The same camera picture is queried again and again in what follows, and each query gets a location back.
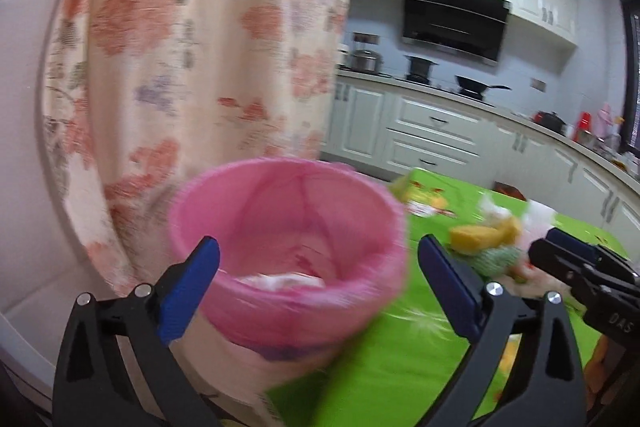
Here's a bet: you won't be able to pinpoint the green white rag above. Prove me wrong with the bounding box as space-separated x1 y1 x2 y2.
466 246 522 279

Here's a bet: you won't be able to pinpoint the yellow sponge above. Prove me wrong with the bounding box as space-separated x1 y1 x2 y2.
449 217 522 256

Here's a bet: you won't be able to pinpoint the pink foam fruit net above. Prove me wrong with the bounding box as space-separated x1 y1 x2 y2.
518 200 556 251
238 272 326 293

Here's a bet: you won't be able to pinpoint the white tissue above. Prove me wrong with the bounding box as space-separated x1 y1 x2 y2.
477 193 512 227

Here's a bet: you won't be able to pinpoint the pink lined trash bin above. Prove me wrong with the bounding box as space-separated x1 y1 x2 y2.
167 158 408 361

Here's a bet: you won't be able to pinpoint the person's right hand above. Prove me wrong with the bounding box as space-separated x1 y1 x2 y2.
584 336 608 398

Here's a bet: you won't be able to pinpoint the pink thermos bottle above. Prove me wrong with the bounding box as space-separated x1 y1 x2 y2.
594 102 613 140

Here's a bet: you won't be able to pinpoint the black red electric pot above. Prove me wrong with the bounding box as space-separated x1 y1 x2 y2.
532 112 566 135

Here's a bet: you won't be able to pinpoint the black frying pan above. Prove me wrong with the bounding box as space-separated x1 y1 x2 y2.
456 76 510 101

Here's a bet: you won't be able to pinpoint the white lower cabinets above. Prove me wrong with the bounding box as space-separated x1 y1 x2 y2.
322 70 639 257

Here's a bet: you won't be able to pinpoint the dark framed window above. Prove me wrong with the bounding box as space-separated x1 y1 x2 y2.
620 0 640 156

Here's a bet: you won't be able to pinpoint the black stock pot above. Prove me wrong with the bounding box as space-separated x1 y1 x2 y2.
406 55 436 86

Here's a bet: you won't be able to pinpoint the black range hood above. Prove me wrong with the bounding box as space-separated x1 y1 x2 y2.
402 0 511 64

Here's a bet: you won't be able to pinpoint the silver pressure cooker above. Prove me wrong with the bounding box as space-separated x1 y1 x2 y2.
349 49 383 75

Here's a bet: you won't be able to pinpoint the floral curtain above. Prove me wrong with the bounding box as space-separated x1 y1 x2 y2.
41 0 349 296

